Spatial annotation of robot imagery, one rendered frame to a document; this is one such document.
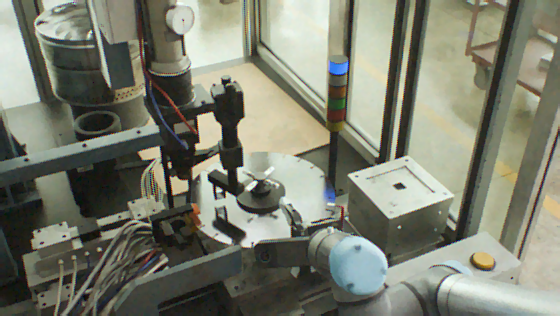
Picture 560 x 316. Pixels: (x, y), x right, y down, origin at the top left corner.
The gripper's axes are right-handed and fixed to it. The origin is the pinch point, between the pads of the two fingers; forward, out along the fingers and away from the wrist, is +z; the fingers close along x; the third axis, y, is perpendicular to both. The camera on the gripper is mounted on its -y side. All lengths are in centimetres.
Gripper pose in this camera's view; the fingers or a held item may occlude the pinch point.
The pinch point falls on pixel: (284, 236)
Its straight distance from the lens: 117.8
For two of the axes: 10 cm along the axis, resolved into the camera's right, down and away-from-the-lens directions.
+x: -1.7, -9.8, -0.6
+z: -2.5, -0.2, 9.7
